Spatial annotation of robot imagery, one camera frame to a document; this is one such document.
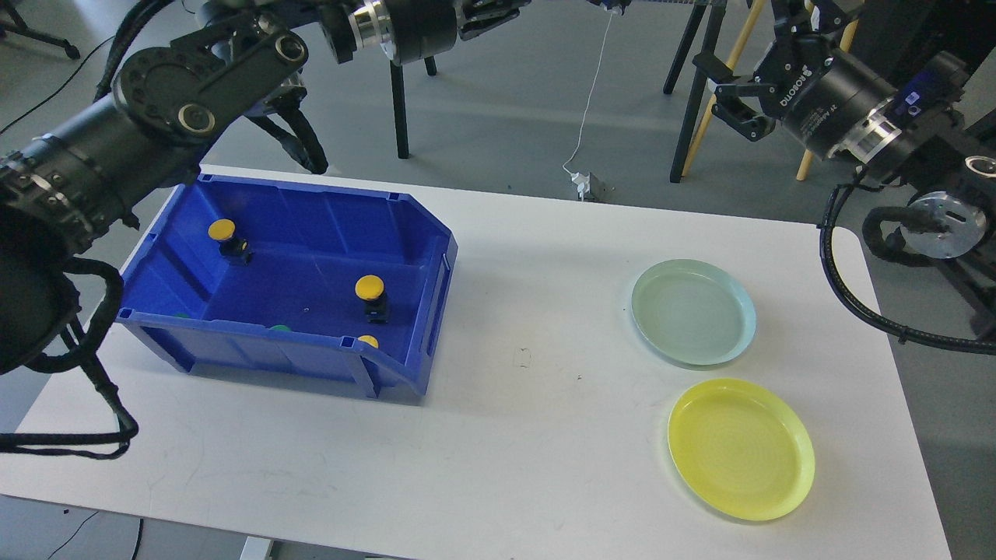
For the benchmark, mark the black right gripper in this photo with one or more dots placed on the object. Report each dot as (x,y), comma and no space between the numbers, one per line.
(828,100)

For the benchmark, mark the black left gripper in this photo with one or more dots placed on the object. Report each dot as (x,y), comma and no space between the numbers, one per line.
(417,30)

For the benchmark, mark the yellow push button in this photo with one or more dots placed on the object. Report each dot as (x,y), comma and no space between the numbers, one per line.
(231,245)
(370,340)
(372,291)

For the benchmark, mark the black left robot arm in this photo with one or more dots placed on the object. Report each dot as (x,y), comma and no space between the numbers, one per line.
(156,114)

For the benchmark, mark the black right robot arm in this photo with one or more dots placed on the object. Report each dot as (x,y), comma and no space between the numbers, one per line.
(912,136)

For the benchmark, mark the pale green plate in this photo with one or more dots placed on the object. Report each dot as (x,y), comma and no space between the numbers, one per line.
(693,313)

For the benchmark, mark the yellow push button back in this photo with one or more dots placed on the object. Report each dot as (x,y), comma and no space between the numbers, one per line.
(231,245)

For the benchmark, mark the yellow push button front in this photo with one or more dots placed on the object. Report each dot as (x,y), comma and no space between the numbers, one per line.
(370,340)

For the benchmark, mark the yellow plate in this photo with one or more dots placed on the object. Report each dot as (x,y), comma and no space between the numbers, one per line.
(741,449)

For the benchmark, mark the black stand legs right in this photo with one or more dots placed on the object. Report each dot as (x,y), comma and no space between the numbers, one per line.
(715,12)

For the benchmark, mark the black stand legs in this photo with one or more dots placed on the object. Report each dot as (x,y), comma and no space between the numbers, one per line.
(715,12)
(397,78)

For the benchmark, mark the wooden pole right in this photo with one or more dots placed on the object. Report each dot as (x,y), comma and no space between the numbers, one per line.
(846,39)

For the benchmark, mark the black stand legs left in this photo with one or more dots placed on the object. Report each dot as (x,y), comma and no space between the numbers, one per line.
(397,78)

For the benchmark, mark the black cabinet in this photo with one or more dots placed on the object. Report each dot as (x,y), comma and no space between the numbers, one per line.
(896,39)

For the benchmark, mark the white power adapter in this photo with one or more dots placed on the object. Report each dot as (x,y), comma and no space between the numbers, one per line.
(589,188)

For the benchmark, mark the blue plastic storage bin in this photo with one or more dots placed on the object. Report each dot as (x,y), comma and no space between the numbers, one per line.
(192,308)

